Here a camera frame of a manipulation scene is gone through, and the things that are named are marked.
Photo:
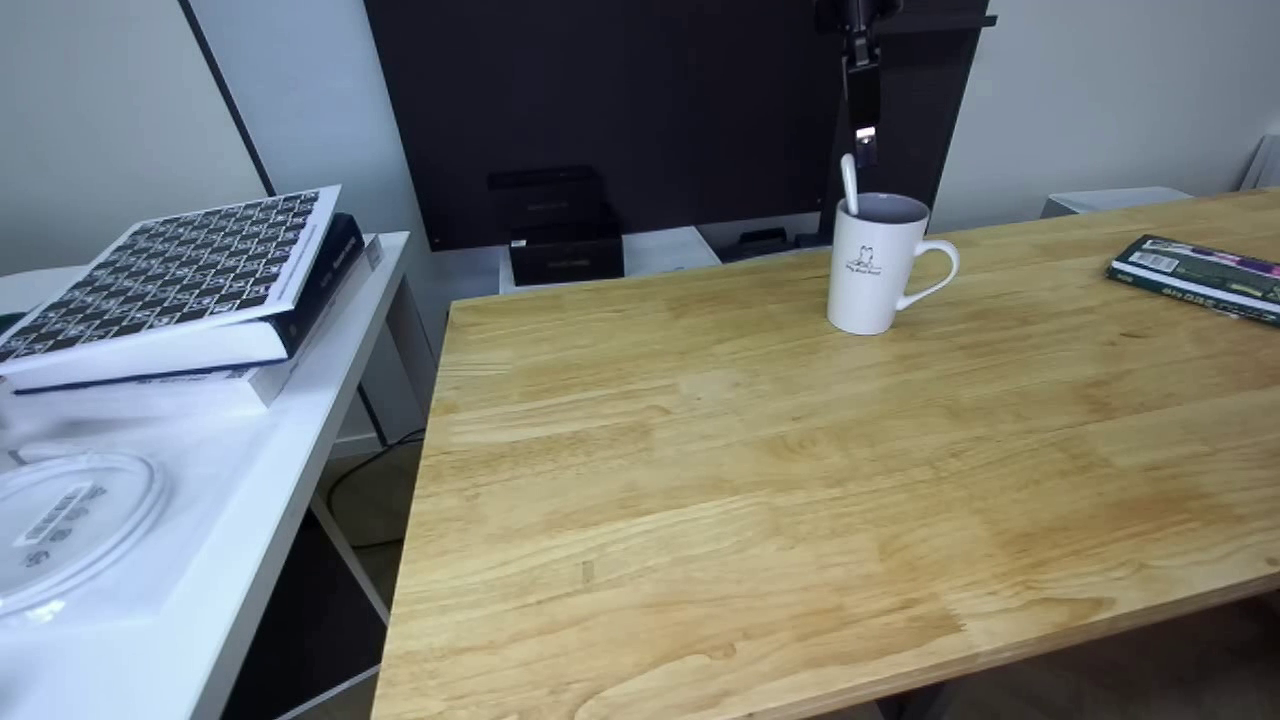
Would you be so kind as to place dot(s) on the green flat box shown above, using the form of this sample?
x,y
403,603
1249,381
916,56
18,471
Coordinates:
x,y
1201,277

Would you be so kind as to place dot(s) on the white ceramic mug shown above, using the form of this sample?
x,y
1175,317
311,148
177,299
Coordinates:
x,y
873,273

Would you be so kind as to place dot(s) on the large black panel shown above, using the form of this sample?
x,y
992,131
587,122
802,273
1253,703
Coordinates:
x,y
643,107

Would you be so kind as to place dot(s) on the white side desk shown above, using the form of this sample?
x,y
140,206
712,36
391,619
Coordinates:
x,y
174,533

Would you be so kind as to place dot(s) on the white spoon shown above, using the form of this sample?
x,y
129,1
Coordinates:
x,y
851,187

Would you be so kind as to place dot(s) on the clear round plastic lid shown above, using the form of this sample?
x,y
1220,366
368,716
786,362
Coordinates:
x,y
65,524

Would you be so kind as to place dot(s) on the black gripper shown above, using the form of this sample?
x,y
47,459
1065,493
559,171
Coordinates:
x,y
905,13

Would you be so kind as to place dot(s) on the checkerboard calibration board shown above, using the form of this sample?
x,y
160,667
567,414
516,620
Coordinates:
x,y
160,287

